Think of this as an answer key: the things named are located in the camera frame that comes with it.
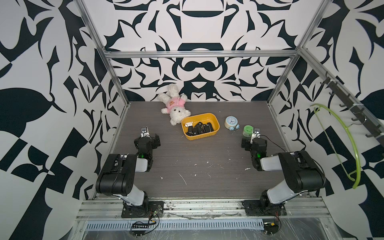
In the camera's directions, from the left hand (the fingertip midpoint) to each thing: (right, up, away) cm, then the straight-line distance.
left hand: (146, 134), depth 94 cm
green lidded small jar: (+65, +2, +5) cm, 65 cm away
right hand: (+67, -1, +2) cm, 67 cm away
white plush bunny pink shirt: (+17, +19, +14) cm, 29 cm away
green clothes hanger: (+92, -13, -33) cm, 98 cm away
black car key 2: (+27, +1, +7) cm, 28 cm away
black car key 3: (+33, +3, +8) cm, 34 cm away
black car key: (+40, +3, +8) cm, 41 cm away
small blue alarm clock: (+55, +7, +9) cm, 56 cm away
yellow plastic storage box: (+37, +10, +14) cm, 41 cm away
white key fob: (+26, +6, +11) cm, 29 cm away
